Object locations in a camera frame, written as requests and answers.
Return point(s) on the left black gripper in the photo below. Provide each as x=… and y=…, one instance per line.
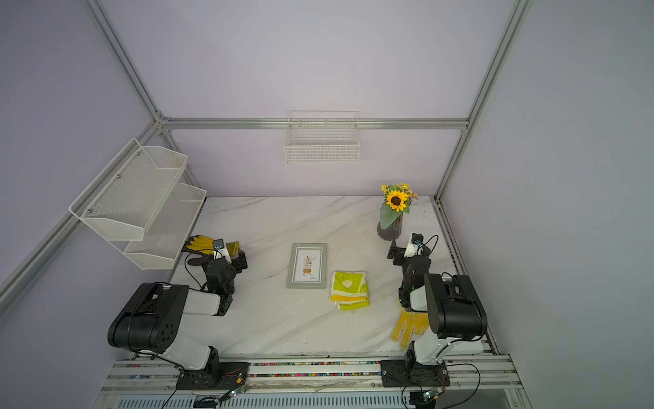
x=239, y=262

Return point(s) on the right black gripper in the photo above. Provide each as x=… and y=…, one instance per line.
x=399, y=256

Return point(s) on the yellow green white cloth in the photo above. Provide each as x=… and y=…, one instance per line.
x=349, y=290

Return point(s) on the green picture frame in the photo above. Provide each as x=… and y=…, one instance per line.
x=308, y=266

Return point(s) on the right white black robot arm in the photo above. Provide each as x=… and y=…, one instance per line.
x=438, y=311

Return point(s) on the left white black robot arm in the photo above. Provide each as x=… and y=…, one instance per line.
x=150, y=323

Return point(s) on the yellow black glove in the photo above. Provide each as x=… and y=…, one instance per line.
x=200, y=244

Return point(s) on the dark ribbed vase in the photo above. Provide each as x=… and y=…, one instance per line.
x=392, y=232

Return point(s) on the yellow rubber glove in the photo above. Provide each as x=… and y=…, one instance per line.
x=408, y=325

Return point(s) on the lower white mesh shelf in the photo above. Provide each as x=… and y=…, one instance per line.
x=172, y=226

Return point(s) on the white mesh shelf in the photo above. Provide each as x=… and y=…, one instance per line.
x=172, y=226
x=123, y=202

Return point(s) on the sunflower bouquet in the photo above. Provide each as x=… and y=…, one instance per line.
x=397, y=200

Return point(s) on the upper white mesh shelf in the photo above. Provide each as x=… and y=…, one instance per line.
x=123, y=202

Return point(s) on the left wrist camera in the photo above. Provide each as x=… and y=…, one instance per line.
x=220, y=249

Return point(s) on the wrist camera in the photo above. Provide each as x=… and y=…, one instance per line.
x=220, y=249
x=414, y=245

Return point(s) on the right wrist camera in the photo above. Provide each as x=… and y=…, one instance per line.
x=414, y=245

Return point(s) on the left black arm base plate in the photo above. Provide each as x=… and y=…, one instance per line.
x=212, y=376

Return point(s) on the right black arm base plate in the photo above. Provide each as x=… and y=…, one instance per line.
x=414, y=374

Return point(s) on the aluminium mounting rail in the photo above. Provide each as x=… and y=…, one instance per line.
x=144, y=376

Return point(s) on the white wire wall basket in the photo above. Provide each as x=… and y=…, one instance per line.
x=314, y=137

